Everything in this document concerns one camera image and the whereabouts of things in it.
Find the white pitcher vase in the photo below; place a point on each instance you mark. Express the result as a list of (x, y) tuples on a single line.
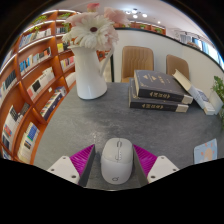
[(88, 73)]

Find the ceiling lamp with round bulbs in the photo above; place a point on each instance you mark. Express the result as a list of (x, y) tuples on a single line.
[(135, 14)]

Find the pastel sun print mouse pad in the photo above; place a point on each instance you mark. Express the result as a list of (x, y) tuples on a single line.
[(206, 152)]

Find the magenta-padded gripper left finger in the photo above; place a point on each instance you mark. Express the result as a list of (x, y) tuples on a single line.
[(65, 166)]

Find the green potted plant white pot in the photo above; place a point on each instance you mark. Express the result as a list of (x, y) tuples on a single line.
[(219, 88)]

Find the orange wooden bookshelf unit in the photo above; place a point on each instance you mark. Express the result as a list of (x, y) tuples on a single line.
[(30, 83)]

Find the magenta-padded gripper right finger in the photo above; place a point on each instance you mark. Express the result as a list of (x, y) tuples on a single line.
[(161, 166)]

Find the white thick book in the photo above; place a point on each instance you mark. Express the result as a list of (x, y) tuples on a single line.
[(196, 95)]

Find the tan leather chair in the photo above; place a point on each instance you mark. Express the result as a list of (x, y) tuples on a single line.
[(176, 66), (136, 61)]

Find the window with curtains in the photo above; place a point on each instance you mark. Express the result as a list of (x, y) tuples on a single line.
[(203, 45)]

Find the white computer mouse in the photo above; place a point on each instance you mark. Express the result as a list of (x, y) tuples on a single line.
[(116, 161)]

